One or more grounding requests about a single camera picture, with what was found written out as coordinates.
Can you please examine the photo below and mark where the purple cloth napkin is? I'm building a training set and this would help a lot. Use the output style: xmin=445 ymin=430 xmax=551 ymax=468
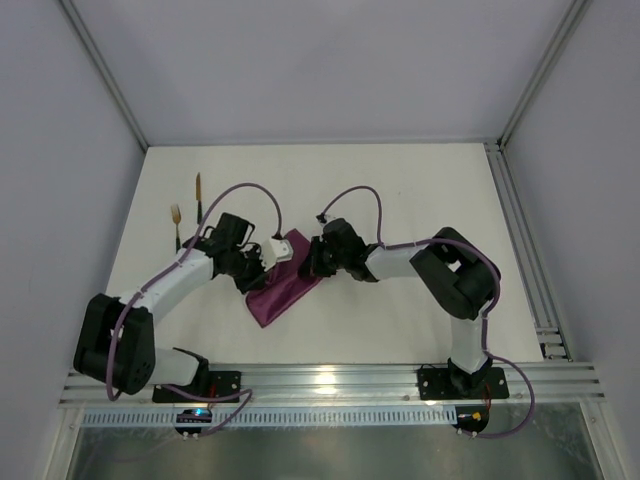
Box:
xmin=245 ymin=229 xmax=322 ymax=328

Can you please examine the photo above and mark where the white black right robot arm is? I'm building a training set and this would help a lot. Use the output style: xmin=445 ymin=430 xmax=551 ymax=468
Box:
xmin=298 ymin=214 xmax=501 ymax=397

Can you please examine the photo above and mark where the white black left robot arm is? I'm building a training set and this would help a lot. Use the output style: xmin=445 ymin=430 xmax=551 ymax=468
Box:
xmin=73 ymin=213 xmax=266 ymax=397

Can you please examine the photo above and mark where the left controller board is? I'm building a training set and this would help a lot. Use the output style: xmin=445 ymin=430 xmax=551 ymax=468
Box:
xmin=173 ymin=407 xmax=212 ymax=439

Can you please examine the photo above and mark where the controller board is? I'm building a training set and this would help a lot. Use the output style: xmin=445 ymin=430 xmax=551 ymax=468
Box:
xmin=173 ymin=407 xmax=212 ymax=439
xmin=453 ymin=409 xmax=490 ymax=439

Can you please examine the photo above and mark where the right controller board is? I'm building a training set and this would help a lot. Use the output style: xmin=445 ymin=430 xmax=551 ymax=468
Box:
xmin=453 ymin=409 xmax=490 ymax=439

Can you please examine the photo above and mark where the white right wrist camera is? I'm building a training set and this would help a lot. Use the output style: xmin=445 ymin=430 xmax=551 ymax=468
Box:
xmin=316 ymin=212 xmax=344 ymax=227

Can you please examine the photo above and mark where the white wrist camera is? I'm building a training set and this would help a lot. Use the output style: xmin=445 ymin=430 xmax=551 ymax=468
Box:
xmin=260 ymin=238 xmax=294 ymax=271
xmin=316 ymin=212 xmax=344 ymax=227

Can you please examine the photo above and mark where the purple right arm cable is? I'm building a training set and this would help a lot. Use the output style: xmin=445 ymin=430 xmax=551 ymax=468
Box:
xmin=319 ymin=186 xmax=536 ymax=441

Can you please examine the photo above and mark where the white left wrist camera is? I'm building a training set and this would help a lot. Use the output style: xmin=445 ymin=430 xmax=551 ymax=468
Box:
xmin=260 ymin=238 xmax=294 ymax=271

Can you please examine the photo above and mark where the gold fork black handle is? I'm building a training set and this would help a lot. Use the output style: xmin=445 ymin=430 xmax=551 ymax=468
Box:
xmin=170 ymin=204 xmax=182 ymax=251

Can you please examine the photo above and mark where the gold knife black handle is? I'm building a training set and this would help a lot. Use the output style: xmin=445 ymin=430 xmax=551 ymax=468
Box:
xmin=195 ymin=172 xmax=203 ymax=225

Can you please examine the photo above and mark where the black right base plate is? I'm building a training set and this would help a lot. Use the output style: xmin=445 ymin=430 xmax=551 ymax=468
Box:
xmin=416 ymin=364 xmax=510 ymax=400

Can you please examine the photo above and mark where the slotted grey cable duct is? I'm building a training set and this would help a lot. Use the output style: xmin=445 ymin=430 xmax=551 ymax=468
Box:
xmin=80 ymin=404 xmax=456 ymax=428

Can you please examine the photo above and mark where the aluminium right side rail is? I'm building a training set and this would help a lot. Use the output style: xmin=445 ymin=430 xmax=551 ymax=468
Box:
xmin=484 ymin=140 xmax=574 ymax=362

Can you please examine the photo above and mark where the aluminium rail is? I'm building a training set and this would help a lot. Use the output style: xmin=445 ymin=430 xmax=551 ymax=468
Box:
xmin=58 ymin=361 xmax=605 ymax=408
xmin=484 ymin=140 xmax=574 ymax=362

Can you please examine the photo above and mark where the left corner frame post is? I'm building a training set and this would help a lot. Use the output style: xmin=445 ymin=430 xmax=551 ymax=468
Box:
xmin=57 ymin=0 xmax=150 ymax=153

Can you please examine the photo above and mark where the corner frame post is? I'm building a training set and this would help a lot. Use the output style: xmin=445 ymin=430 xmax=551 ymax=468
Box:
xmin=57 ymin=0 xmax=150 ymax=153
xmin=497 ymin=0 xmax=592 ymax=150

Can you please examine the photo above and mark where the aluminium front rail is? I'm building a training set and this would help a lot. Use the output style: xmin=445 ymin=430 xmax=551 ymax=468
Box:
xmin=58 ymin=361 xmax=605 ymax=408

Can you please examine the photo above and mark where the right corner frame post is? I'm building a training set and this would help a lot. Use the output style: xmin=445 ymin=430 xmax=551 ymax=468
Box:
xmin=497 ymin=0 xmax=592 ymax=150

